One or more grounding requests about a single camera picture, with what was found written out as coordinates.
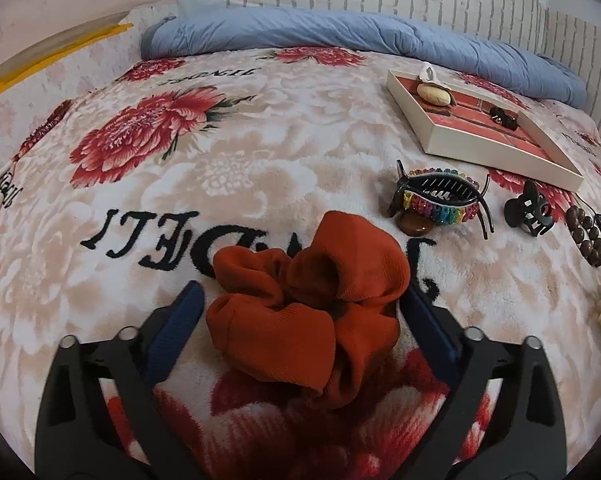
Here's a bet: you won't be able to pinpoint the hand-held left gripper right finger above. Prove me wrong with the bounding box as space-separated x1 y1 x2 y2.
403 285 568 480

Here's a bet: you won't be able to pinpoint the orange fabric scrunchie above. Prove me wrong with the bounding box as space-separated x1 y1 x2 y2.
205 211 412 410

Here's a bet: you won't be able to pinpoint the brown oval hair clip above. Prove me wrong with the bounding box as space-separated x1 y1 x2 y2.
399 214 433 236

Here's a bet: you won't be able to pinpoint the white box with brick lining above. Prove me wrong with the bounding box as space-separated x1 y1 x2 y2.
386 67 585 192

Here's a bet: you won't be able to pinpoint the brown wooden bead bracelet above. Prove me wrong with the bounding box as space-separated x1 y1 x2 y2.
565 205 601 268

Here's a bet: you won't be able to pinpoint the floral printed blanket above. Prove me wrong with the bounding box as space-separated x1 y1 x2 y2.
0 45 601 480

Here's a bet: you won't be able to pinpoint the black claw clip rainbow beads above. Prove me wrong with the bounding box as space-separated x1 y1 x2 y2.
387 160 496 240

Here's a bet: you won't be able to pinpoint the white bow hair clip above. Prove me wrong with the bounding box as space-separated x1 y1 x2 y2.
417 61 448 86

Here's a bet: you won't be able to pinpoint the beige oval hair accessory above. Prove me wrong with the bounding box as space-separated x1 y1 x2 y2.
417 82 453 107

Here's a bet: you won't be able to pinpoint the black hair tie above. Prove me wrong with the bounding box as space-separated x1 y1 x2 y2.
489 106 518 128

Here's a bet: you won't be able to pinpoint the yellow tape strip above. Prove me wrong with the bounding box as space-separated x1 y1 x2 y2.
0 22 134 108

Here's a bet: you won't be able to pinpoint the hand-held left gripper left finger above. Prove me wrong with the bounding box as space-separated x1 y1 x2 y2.
35 281 206 480

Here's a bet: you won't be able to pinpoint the rolled blue duvet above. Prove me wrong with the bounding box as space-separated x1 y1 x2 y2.
140 7 588 108

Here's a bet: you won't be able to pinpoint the small black claw clip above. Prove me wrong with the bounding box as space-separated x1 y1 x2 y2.
504 181 553 238

